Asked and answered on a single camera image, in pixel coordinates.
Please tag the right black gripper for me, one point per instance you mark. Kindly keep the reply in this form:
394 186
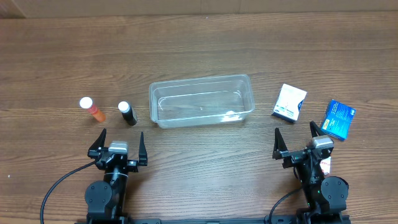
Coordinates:
300 155

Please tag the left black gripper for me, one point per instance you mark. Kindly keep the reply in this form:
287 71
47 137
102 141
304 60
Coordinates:
116 160

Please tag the white bandage box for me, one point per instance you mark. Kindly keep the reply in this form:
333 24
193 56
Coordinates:
289 103

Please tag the black bottle white cap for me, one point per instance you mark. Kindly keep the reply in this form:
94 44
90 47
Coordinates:
128 113

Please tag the red medicine box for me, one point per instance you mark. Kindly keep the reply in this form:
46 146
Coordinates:
325 165

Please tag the blue medicine box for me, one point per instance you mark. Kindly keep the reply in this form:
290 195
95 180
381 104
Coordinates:
337 120

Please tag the orange tube white cap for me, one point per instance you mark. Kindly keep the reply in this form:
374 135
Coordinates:
88 104

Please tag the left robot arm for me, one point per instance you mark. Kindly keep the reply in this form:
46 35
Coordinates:
105 198

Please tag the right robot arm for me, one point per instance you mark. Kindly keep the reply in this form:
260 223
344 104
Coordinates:
325 196

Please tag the clear plastic container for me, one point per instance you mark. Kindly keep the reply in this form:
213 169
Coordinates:
201 101

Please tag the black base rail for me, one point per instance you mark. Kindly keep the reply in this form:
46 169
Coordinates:
211 221

